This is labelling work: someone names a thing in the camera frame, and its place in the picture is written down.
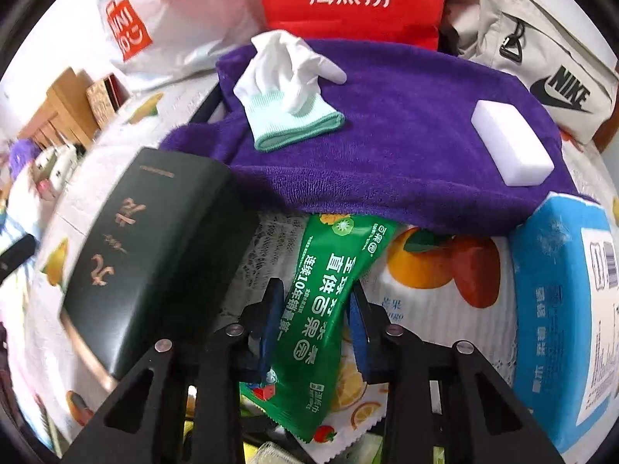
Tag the blue tissue pack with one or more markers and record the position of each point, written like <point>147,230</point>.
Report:
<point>546,324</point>

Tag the white plush toy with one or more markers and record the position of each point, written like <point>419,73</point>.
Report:
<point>55,169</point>

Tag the white glove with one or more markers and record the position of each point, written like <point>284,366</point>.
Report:
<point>285,82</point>

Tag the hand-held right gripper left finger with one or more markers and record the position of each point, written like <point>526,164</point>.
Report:
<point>273,319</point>

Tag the wooden furniture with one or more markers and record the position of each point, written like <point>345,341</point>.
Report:
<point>63,106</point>

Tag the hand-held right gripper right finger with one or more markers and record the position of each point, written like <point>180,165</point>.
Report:
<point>358,336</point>

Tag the brown patterned box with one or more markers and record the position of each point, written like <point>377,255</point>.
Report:
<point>104,99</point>

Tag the purple plush toy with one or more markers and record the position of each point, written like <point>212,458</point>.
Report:
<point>22,157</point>

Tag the purple towel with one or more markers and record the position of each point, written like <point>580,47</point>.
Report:
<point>387,154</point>

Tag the white plastic bag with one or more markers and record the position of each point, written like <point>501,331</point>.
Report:
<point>193,19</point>

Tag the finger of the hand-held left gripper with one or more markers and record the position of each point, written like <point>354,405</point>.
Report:
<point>17,256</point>

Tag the black box with gold print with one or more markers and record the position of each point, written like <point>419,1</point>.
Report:
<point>145,261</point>

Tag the white sponge block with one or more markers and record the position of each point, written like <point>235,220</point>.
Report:
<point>510,142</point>

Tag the beige sling bag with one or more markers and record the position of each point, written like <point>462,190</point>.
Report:
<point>546,53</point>

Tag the red paper bag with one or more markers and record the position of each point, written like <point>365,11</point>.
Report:
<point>348,22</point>

